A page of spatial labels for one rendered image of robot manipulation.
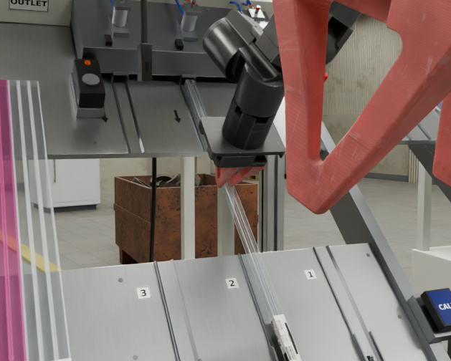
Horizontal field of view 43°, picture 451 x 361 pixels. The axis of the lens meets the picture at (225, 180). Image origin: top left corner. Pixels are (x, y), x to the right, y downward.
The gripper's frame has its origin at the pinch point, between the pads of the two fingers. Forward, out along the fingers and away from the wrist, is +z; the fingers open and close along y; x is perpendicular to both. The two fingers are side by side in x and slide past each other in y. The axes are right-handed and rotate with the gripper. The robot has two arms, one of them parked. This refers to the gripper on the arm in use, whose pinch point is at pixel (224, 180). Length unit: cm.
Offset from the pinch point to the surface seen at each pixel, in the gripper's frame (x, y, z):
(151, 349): 22.5, 15.0, 0.6
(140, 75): -6.2, 12.8, -13.2
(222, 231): -19.4, -16.6, 41.1
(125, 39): -24.5, 10.5, -5.2
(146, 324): 19.6, 15.0, 0.6
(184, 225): -37, -17, 62
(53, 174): -415, -36, 474
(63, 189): -404, -47, 489
